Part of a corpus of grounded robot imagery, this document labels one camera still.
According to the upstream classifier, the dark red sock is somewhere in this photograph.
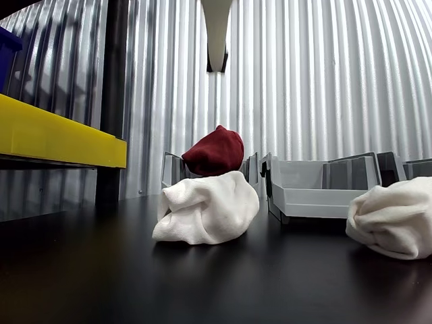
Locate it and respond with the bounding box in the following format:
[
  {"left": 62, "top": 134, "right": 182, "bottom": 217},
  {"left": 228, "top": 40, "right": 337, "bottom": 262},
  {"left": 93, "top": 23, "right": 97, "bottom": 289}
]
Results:
[{"left": 181, "top": 124, "right": 245, "bottom": 178}]

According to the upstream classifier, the grey bin holding red sock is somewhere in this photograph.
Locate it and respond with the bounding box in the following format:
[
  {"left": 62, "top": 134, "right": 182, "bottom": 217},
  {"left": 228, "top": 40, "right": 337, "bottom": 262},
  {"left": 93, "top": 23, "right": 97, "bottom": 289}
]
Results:
[{"left": 161, "top": 151, "right": 260, "bottom": 190}]

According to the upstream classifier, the white rolled sock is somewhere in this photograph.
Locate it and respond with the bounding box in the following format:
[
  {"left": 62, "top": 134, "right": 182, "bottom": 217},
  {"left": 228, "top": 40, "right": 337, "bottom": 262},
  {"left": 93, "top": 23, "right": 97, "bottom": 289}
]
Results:
[
  {"left": 151, "top": 170, "right": 261, "bottom": 246},
  {"left": 345, "top": 175, "right": 432, "bottom": 261}
]

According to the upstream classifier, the empty grey plastic bin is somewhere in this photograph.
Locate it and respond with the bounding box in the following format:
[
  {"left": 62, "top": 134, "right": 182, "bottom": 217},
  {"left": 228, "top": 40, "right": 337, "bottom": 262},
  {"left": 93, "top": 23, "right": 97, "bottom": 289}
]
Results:
[
  {"left": 375, "top": 151, "right": 432, "bottom": 182},
  {"left": 259, "top": 151, "right": 383, "bottom": 224}
]

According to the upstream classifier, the yellow plastic bin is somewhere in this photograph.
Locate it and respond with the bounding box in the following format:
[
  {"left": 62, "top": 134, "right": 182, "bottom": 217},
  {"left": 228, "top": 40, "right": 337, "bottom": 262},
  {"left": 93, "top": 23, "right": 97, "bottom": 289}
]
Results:
[{"left": 0, "top": 93, "right": 128, "bottom": 169}]

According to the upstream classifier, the blue plastic bin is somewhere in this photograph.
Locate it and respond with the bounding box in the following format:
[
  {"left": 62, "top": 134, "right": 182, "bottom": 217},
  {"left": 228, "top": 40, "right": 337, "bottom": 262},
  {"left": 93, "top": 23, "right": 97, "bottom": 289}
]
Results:
[{"left": 0, "top": 26, "right": 24, "bottom": 96}]

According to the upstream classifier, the black vertical post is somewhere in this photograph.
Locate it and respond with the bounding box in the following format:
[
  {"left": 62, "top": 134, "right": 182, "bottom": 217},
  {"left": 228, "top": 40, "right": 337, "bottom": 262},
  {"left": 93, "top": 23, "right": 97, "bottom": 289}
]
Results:
[{"left": 95, "top": 0, "right": 130, "bottom": 207}]

